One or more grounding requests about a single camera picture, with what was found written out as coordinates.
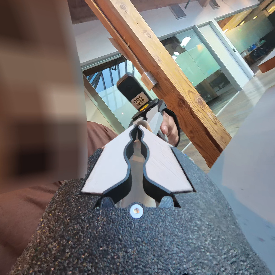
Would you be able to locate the holographic sticker sheet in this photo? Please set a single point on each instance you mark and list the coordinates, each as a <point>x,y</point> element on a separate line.
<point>136,182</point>

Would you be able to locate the wooden post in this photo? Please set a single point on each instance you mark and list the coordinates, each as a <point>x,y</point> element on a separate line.
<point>161,64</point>

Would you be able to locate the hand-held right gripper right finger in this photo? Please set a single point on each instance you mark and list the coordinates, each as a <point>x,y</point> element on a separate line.
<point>167,169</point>

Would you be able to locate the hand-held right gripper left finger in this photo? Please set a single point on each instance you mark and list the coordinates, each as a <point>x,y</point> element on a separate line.
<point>107,169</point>

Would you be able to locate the grey socket box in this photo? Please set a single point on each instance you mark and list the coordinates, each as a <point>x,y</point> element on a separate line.
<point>148,80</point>

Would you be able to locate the neighbouring grey table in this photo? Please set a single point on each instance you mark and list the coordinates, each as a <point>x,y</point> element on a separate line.
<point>267,64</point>

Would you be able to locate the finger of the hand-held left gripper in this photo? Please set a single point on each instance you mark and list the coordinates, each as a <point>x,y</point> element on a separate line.
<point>155,122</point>

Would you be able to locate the person's left hand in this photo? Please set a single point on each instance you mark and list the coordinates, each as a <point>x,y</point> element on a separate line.
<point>168,129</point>

